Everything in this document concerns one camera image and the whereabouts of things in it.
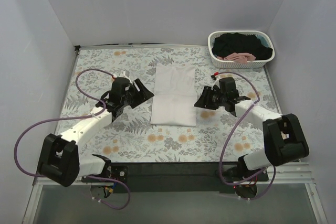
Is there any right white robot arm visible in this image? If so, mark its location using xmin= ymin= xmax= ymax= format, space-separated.
xmin=194 ymin=77 xmax=310 ymax=181

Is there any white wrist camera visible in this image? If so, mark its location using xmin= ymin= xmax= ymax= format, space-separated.
xmin=112 ymin=70 xmax=132 ymax=82
xmin=211 ymin=72 xmax=220 ymax=90

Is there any floral table mat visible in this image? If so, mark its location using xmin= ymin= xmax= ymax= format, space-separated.
xmin=52 ymin=46 xmax=287 ymax=164

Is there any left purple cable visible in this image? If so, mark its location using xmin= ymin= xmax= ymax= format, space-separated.
xmin=14 ymin=68 xmax=131 ymax=210

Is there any pink garment in basket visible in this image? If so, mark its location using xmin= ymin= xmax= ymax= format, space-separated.
xmin=216 ymin=52 xmax=256 ymax=64

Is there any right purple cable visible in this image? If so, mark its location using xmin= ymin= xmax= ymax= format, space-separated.
xmin=214 ymin=71 xmax=276 ymax=200

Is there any white plastic laundry basket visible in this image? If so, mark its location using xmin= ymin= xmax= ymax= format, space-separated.
xmin=207 ymin=30 xmax=275 ymax=69

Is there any blue garment in basket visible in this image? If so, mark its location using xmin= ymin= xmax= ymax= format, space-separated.
xmin=257 ymin=36 xmax=269 ymax=47

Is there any purple cable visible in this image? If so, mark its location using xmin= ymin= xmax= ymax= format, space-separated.
xmin=14 ymin=68 xmax=131 ymax=210
xmin=214 ymin=71 xmax=276 ymax=200

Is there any black garment in basket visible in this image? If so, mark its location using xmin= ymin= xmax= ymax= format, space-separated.
xmin=212 ymin=33 xmax=273 ymax=60

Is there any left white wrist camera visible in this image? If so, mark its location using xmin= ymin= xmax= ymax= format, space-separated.
xmin=112 ymin=70 xmax=132 ymax=82

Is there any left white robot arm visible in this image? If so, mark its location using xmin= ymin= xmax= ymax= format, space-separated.
xmin=37 ymin=77 xmax=154 ymax=187

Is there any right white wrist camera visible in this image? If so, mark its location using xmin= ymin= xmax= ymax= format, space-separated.
xmin=211 ymin=72 xmax=220 ymax=90

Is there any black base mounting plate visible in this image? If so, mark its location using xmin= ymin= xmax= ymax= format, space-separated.
xmin=81 ymin=161 xmax=272 ymax=195

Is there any white t shirt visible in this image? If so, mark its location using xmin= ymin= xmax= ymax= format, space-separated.
xmin=150 ymin=63 xmax=197 ymax=127

